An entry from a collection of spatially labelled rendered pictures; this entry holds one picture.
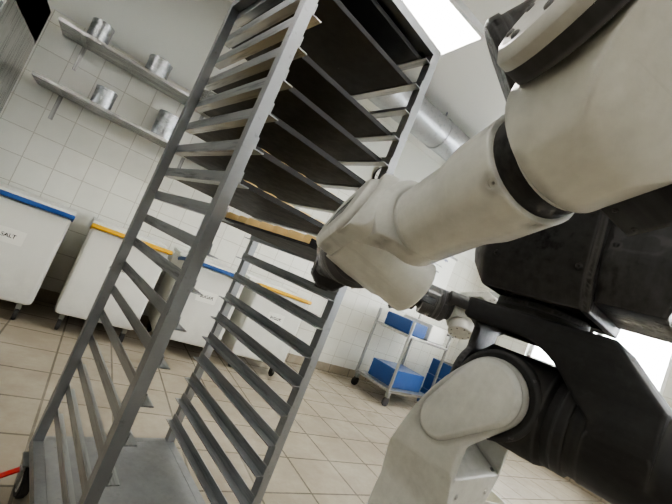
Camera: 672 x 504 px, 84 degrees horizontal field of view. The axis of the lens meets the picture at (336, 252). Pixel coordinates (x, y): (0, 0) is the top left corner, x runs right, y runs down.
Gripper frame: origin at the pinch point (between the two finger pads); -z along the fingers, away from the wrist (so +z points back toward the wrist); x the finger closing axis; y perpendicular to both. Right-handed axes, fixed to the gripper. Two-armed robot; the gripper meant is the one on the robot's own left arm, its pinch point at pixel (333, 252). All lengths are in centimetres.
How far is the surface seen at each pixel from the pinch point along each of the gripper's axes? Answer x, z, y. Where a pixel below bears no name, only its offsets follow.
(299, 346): -27, -54, -11
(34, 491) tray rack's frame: -90, -57, 43
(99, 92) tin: 60, -247, 167
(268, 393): -45, -59, -8
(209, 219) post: -2.1, -26.2, 24.4
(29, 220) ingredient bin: -41, -206, 151
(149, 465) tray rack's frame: -90, -83, 18
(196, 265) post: -12.7, -26.9, 23.1
